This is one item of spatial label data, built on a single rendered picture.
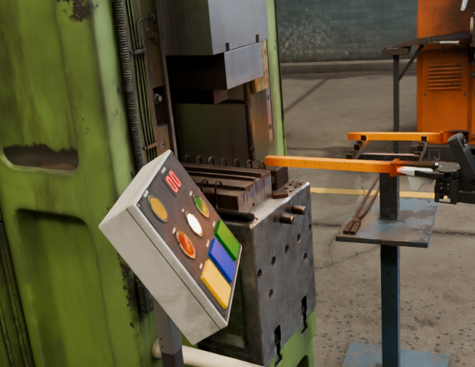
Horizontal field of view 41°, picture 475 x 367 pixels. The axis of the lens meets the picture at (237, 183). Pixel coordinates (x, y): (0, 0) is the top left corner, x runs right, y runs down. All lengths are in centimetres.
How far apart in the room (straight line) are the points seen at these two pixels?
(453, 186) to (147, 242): 79
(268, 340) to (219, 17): 91
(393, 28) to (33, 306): 791
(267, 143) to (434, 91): 321
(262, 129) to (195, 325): 107
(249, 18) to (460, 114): 368
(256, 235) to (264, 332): 30
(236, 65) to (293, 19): 793
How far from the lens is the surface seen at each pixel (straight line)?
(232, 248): 137
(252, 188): 179
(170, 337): 138
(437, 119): 529
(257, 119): 208
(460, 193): 161
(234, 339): 193
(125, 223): 110
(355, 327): 297
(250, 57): 175
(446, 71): 520
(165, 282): 114
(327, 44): 951
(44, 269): 191
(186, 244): 117
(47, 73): 166
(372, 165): 165
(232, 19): 167
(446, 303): 318
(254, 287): 177
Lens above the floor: 156
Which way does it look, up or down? 19 degrees down
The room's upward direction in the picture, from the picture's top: 5 degrees counter-clockwise
